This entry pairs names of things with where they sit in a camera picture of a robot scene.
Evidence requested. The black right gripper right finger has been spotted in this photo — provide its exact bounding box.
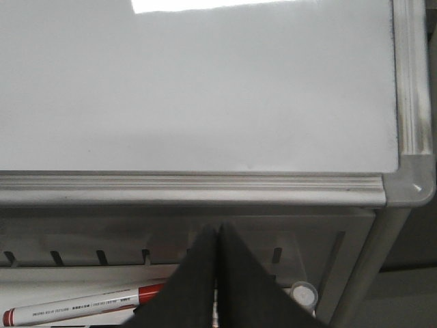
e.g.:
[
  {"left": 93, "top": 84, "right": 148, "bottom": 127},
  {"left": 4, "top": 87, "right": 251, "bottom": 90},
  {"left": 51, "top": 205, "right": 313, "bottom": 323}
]
[{"left": 216, "top": 223, "right": 327, "bottom": 327}]

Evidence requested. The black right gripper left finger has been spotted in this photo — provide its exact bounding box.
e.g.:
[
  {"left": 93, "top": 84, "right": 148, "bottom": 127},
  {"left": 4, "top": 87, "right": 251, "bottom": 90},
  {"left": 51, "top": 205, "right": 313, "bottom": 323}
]
[{"left": 122, "top": 226, "right": 217, "bottom": 327}]

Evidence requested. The red capped whiteboard marker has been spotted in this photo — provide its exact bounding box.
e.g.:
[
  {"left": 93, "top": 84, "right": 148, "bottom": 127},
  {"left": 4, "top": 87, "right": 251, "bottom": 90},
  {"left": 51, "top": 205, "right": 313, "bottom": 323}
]
[{"left": 3, "top": 284, "right": 164, "bottom": 327}]

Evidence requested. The white spray cleaner bottle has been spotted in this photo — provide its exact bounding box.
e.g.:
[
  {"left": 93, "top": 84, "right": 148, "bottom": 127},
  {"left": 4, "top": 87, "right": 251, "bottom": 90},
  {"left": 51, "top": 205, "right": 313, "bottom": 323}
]
[{"left": 290, "top": 281, "right": 318, "bottom": 311}]

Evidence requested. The grey perforated metal stand panel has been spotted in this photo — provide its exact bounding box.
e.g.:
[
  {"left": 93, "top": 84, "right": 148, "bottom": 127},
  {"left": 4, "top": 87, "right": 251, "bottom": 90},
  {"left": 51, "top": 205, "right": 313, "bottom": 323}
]
[{"left": 1, "top": 204, "right": 410, "bottom": 327}]

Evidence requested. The white wavy marker tray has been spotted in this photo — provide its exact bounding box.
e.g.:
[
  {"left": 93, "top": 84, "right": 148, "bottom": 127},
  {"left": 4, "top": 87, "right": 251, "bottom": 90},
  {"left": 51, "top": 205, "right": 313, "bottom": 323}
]
[{"left": 0, "top": 262, "right": 318, "bottom": 328}]

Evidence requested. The white whiteboard with aluminium frame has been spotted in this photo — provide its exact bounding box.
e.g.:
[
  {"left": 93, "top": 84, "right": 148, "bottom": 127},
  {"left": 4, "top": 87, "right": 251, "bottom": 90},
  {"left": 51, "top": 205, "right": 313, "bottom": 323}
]
[{"left": 1, "top": 1, "right": 436, "bottom": 208}]

